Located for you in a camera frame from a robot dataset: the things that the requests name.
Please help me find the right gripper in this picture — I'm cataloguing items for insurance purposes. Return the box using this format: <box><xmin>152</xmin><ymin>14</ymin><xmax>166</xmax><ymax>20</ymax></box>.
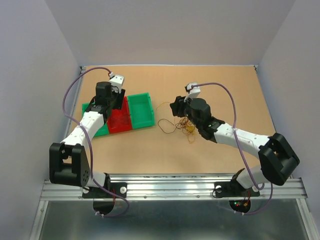
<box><xmin>170</xmin><ymin>93</ymin><xmax>201</xmax><ymax>129</ymax></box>

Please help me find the wire bundle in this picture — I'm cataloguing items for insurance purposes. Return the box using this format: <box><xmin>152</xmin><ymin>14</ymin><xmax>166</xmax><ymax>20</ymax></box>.
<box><xmin>156</xmin><ymin>101</ymin><xmax>201</xmax><ymax>145</ymax></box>

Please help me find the green bin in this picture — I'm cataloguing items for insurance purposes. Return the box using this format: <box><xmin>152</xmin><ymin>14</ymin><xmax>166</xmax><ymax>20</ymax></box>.
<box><xmin>81</xmin><ymin>102</ymin><xmax>110</xmax><ymax>138</ymax></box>
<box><xmin>127</xmin><ymin>92</ymin><xmax>155</xmax><ymax>130</ymax></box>

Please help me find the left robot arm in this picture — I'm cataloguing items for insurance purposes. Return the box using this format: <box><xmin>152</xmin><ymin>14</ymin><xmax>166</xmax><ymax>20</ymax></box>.
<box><xmin>49</xmin><ymin>75</ymin><xmax>125</xmax><ymax>197</ymax></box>

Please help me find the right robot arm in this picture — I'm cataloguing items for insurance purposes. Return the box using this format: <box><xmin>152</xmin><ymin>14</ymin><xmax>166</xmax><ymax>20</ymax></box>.
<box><xmin>170</xmin><ymin>96</ymin><xmax>300</xmax><ymax>198</ymax></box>

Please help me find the red bin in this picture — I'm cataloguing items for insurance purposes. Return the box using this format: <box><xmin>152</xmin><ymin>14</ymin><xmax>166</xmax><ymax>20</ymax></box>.
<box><xmin>107</xmin><ymin>96</ymin><xmax>133</xmax><ymax>134</ymax></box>

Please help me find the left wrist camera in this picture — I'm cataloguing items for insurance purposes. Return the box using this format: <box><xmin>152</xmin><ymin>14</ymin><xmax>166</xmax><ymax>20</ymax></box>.
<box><xmin>109</xmin><ymin>74</ymin><xmax>125</xmax><ymax>91</ymax></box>

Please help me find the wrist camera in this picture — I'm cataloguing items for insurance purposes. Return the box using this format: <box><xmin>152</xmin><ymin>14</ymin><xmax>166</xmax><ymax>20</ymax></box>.
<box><xmin>184</xmin><ymin>82</ymin><xmax>201</xmax><ymax>102</ymax></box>
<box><xmin>109</xmin><ymin>74</ymin><xmax>125</xmax><ymax>91</ymax></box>

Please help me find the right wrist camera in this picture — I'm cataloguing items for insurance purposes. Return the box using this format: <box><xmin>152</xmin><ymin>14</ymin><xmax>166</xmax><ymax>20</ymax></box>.
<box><xmin>184</xmin><ymin>82</ymin><xmax>201</xmax><ymax>102</ymax></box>

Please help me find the aluminium rail frame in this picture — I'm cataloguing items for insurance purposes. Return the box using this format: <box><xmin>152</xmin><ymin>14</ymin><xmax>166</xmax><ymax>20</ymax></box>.
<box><xmin>57</xmin><ymin>65</ymin><xmax>303</xmax><ymax>202</ymax></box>

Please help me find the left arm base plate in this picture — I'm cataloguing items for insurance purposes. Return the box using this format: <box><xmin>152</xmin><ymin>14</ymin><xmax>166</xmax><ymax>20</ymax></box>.
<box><xmin>81</xmin><ymin>181</ymin><xmax>129</xmax><ymax>200</ymax></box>

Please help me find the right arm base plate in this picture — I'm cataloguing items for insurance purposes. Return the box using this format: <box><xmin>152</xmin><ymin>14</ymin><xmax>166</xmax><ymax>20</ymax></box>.
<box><xmin>211</xmin><ymin>181</ymin><xmax>260</xmax><ymax>199</ymax></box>

